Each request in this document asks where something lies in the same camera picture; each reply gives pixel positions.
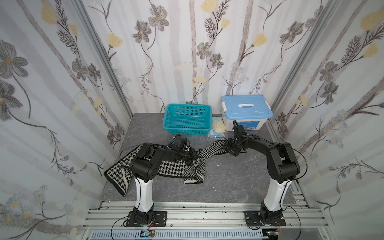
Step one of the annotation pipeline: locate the black white knitted scarf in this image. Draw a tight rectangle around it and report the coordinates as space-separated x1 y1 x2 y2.
104 139 228 197

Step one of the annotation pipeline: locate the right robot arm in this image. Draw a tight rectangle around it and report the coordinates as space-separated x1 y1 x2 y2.
224 136 301 227

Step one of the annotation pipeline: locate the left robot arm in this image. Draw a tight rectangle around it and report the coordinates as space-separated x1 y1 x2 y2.
130 140 199 226

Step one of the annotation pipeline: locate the teal plastic basket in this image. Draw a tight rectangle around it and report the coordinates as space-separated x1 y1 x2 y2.
163 104 213 136

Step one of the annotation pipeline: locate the bag of white gloves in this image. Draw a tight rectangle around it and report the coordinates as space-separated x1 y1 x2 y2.
212 117 227 134

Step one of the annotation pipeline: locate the bag of blue masks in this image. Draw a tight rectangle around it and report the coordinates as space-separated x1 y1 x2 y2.
208 130 226 139

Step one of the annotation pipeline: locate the white box with blue lid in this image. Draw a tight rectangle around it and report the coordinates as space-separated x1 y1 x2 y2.
222 95 274 131

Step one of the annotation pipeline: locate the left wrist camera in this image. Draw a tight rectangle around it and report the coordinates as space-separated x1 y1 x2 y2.
170 136 190 150

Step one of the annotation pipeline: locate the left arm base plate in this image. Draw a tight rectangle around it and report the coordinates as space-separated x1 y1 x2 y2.
123 211 168 228

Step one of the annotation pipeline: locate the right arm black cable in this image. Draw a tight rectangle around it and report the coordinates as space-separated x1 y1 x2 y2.
283 205 304 240

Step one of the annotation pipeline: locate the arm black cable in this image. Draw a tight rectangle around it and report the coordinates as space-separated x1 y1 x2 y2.
283 205 304 240
110 215 130 240

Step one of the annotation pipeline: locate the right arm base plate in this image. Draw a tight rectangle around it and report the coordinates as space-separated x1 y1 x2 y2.
244 209 287 227

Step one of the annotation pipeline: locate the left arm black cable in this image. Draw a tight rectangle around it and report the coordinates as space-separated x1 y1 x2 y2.
110 215 130 240

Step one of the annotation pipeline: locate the aluminium rail frame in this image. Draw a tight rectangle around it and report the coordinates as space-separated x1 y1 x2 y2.
80 186 335 240

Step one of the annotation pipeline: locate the white slotted cable duct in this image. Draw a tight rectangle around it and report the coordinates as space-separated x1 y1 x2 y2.
88 229 268 240

